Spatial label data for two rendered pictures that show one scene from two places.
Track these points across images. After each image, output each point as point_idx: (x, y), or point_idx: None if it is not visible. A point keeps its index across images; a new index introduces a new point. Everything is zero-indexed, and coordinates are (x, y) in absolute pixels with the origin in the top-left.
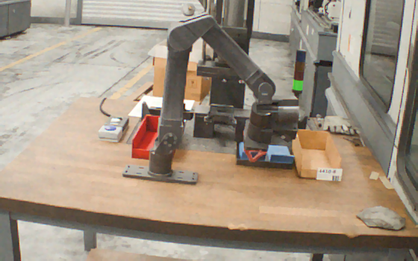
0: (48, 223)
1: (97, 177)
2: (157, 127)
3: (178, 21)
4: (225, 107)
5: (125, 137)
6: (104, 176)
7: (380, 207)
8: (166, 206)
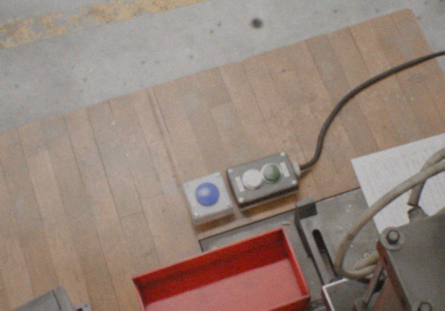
0: None
1: (21, 285)
2: (289, 257)
3: (65, 298)
4: None
5: (228, 224)
6: (34, 292)
7: None
8: None
